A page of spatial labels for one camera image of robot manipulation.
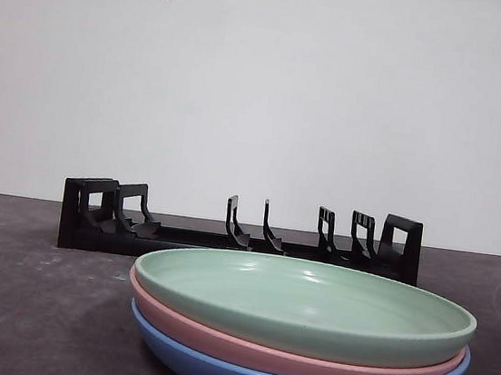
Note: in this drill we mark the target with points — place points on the pink round plate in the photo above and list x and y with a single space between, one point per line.
257 353

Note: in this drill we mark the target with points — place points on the green round plate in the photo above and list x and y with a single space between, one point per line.
299 308

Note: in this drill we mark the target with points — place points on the black plate rack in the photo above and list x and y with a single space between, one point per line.
98 237

